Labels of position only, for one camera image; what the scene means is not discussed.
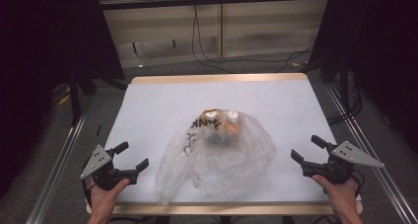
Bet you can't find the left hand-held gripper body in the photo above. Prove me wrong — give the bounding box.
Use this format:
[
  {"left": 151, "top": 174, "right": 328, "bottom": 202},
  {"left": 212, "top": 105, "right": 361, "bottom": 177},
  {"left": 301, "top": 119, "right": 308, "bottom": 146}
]
[{"left": 80, "top": 144, "right": 130, "bottom": 191}]

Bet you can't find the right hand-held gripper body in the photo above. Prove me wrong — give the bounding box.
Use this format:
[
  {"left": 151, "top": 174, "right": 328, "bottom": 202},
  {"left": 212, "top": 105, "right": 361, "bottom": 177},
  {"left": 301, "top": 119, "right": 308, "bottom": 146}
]
[{"left": 301, "top": 140, "right": 385, "bottom": 186}]

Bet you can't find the white-capped orange bottle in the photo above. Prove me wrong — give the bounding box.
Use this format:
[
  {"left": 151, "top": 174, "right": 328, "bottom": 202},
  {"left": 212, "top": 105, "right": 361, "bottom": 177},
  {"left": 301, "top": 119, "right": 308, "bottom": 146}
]
[{"left": 223, "top": 110, "right": 245, "bottom": 136}]

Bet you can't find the clear plastic bag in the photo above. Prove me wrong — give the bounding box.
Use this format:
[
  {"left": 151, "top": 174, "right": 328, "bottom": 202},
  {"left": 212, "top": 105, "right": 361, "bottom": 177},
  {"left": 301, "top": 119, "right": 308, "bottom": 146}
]
[{"left": 155, "top": 108, "right": 277, "bottom": 206}]

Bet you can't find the white-capped yellow bottle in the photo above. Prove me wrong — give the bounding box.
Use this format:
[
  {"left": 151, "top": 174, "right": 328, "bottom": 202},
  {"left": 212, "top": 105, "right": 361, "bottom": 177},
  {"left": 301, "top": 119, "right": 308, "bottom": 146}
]
[{"left": 199, "top": 109, "right": 223, "bottom": 133}]

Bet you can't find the person's right hand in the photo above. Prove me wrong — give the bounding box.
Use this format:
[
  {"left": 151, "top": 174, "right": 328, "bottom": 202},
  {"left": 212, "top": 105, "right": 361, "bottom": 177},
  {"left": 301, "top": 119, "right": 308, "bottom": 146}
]
[{"left": 311, "top": 174, "right": 360, "bottom": 218}]

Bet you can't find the person's left hand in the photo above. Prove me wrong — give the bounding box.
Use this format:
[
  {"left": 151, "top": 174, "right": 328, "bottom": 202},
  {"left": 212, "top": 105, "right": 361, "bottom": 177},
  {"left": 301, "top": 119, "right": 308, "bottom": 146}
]
[{"left": 90, "top": 178, "right": 131, "bottom": 218}]

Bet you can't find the white table mat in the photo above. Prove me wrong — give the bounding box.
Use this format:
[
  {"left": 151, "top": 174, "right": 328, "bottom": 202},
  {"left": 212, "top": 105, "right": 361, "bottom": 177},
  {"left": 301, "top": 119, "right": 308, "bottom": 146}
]
[{"left": 104, "top": 79, "right": 362, "bottom": 204}]

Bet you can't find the black metal stand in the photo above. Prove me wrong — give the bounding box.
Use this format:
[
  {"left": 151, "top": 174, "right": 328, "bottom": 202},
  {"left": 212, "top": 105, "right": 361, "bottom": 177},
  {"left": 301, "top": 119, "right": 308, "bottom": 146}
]
[
  {"left": 67, "top": 65, "right": 98, "bottom": 127},
  {"left": 319, "top": 52, "right": 364, "bottom": 124}
]

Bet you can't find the black curtain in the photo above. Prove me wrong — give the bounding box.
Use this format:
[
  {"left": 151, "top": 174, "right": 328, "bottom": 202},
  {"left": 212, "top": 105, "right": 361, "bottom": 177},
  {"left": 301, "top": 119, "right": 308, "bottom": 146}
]
[
  {"left": 308, "top": 0, "right": 418, "bottom": 154},
  {"left": 0, "top": 0, "right": 126, "bottom": 199}
]

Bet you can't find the black horizontal bar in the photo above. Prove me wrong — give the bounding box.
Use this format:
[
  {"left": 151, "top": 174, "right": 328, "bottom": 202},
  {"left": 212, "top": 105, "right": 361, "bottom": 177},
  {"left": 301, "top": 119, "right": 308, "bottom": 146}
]
[{"left": 98, "top": 0, "right": 333, "bottom": 11}]

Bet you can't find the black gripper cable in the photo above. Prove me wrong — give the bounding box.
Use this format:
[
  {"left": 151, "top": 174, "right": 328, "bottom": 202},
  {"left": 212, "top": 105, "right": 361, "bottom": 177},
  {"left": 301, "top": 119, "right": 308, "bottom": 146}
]
[
  {"left": 81, "top": 179, "right": 94, "bottom": 208},
  {"left": 352, "top": 170, "right": 367, "bottom": 199}
]

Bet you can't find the metal floor rail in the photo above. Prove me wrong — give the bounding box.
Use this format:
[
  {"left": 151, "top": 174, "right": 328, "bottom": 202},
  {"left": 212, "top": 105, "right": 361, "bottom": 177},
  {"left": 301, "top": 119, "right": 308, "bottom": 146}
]
[
  {"left": 324, "top": 82, "right": 418, "bottom": 224},
  {"left": 25, "top": 95, "right": 96, "bottom": 224}
]

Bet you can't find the black floor cable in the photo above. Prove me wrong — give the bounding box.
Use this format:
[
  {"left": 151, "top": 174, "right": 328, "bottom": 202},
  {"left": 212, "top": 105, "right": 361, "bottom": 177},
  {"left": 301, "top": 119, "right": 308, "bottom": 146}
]
[
  {"left": 195, "top": 5, "right": 314, "bottom": 74},
  {"left": 190, "top": 5, "right": 235, "bottom": 75}
]

